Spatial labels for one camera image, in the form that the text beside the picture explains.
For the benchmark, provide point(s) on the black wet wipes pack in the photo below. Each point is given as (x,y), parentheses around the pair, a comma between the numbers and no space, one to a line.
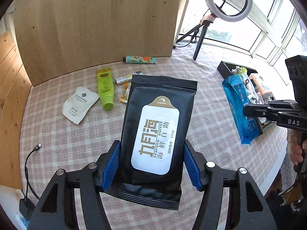
(151,155)

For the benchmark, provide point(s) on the white power strip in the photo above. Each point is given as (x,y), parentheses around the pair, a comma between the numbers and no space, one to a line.
(18,219)

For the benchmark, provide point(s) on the orange white snack sachet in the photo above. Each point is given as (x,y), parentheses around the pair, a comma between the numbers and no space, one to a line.
(124,98)

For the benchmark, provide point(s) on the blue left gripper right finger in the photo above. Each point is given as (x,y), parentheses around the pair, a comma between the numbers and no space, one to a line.
(194,164)

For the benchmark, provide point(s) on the black storage tray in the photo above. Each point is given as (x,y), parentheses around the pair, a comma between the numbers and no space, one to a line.
(227,69)

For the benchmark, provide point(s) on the green cream tube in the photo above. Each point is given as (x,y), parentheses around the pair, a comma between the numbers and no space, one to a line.
(105,88)

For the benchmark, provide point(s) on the person's right hand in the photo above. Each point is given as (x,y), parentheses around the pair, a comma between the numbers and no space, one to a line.
(295,146)

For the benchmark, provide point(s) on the black tripod stand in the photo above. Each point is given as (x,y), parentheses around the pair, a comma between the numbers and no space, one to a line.
(197,33)

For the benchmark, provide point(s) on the teal fruit hand cream tube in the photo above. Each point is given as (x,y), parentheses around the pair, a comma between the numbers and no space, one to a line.
(139,60)

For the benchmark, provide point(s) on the pink plaid tablecloth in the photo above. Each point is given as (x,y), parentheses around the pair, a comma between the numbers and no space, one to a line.
(50,141)

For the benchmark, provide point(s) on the orange white box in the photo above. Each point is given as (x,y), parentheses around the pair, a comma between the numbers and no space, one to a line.
(262,86)

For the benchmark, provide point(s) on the green shuttlecock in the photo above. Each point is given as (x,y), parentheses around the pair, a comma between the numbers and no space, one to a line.
(239,70)

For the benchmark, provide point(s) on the white sachet packet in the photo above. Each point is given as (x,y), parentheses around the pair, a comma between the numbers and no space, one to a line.
(77,105)

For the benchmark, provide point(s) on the wooden board panel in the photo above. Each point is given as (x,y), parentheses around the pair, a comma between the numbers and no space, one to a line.
(56,37)

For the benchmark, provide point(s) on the wooden plank wall panel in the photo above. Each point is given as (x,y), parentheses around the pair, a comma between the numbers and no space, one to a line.
(15,88)

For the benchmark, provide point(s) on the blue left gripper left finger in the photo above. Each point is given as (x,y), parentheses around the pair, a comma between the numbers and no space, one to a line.
(109,166)

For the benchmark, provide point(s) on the blue wipes pack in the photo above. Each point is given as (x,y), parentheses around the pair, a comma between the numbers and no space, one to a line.
(237,98)

